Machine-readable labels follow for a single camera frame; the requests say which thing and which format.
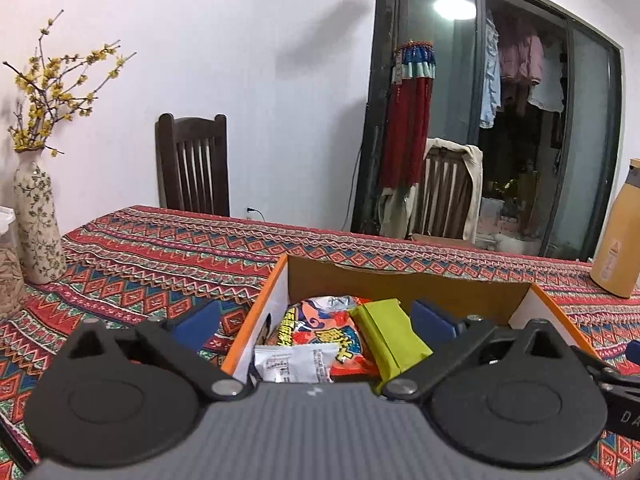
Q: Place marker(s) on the yellow thermos jug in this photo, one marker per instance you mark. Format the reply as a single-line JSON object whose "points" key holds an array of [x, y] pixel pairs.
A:
{"points": [[617, 250]]}

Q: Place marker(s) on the green snack packet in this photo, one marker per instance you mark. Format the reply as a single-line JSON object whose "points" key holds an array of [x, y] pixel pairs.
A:
{"points": [[390, 335]]}

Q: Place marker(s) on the dark wooden chair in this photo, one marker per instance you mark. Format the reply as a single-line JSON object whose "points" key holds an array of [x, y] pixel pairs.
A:
{"points": [[190, 130]]}

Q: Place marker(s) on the red patterned tablecloth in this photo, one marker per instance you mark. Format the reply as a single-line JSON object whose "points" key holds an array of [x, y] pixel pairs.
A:
{"points": [[150, 260]]}

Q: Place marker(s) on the pink hanging garment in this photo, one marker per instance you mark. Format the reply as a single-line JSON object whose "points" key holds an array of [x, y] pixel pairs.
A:
{"points": [[520, 55]]}

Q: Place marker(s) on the floral ceramic vase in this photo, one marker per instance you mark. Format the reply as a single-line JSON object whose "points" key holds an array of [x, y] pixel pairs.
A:
{"points": [[37, 230]]}

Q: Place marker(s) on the clear seed jar white lid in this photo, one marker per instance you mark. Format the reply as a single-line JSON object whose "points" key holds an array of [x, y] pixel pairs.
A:
{"points": [[10, 280]]}

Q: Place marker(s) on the light blue hanging garment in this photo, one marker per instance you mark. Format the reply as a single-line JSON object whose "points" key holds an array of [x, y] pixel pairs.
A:
{"points": [[490, 90]]}

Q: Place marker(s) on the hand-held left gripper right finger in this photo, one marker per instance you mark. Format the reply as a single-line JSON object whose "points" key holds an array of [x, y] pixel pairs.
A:
{"points": [[435, 322]]}

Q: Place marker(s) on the white grey snack packet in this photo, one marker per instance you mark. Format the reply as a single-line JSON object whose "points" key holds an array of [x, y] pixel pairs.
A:
{"points": [[290, 365]]}

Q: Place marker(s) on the chair draped with cloth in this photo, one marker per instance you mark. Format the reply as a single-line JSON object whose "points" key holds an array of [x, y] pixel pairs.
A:
{"points": [[472, 185]]}

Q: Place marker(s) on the white hanging garment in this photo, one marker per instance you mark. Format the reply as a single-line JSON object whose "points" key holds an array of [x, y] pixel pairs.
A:
{"points": [[547, 90]]}

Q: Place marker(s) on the red orange cardboard box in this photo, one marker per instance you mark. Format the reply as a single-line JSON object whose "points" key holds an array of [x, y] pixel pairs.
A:
{"points": [[400, 290]]}

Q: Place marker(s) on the yellow flower branches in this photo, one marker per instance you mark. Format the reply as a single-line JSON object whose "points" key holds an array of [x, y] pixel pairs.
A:
{"points": [[45, 90]]}

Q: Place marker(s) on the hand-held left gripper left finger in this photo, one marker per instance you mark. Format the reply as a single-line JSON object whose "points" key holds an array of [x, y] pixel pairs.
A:
{"points": [[200, 322]]}

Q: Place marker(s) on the glass sliding door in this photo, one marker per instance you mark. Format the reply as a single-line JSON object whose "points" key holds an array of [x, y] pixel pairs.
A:
{"points": [[585, 135]]}

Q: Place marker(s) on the red orange snack bag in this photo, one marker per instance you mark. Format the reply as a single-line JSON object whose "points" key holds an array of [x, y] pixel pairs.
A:
{"points": [[325, 340]]}

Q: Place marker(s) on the pale hanging cloth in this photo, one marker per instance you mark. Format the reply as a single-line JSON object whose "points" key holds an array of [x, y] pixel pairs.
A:
{"points": [[395, 210]]}

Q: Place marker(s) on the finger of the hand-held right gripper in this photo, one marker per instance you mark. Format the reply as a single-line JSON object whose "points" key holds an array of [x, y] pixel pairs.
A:
{"points": [[595, 360], [635, 350]]}

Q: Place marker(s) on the black wall plug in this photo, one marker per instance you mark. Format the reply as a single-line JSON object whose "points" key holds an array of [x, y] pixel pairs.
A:
{"points": [[248, 210]]}

